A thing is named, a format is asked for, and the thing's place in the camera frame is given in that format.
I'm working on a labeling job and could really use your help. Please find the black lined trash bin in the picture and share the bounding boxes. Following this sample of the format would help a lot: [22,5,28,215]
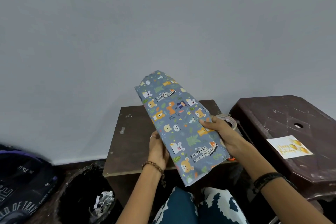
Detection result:
[57,163,117,224]

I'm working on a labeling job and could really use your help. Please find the small dark wooden table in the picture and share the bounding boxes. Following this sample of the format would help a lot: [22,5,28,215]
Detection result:
[102,99,238,206]

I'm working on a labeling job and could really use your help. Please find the happy birthday card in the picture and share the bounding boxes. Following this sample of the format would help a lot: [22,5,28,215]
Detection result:
[266,135,314,160]

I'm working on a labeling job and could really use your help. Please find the teal white patterned trousers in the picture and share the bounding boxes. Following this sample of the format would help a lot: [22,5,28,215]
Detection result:
[152,186,250,224]

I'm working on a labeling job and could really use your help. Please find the brown beaded bracelet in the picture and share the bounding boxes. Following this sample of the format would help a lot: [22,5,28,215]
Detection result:
[141,161,166,188]

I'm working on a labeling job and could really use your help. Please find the clear tape roll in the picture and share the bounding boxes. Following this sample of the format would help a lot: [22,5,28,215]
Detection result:
[215,114,238,131]

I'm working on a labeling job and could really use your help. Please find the black purple backpack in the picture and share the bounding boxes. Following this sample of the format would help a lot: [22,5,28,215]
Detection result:
[0,143,58,224]

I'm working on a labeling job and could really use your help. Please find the person's right forearm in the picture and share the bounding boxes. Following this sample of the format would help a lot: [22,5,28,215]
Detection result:
[236,140,333,224]

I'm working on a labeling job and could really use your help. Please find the person's right hand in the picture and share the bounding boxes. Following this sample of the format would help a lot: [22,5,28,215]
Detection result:
[199,115,253,159]

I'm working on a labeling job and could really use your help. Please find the brown plastic stool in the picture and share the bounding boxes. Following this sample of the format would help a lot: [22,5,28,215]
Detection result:
[229,95,336,201]

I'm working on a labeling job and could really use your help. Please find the black thread bracelet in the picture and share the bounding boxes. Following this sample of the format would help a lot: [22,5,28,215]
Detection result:
[253,172,297,194]

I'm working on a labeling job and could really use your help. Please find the person's left forearm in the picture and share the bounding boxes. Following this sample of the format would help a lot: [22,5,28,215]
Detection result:
[115,167,165,224]

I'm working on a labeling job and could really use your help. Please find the person's left hand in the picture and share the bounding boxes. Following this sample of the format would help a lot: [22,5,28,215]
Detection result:
[148,131,170,171]

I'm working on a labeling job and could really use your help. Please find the crumpled paper scraps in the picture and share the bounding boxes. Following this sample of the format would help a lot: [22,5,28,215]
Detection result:
[89,191,116,216]

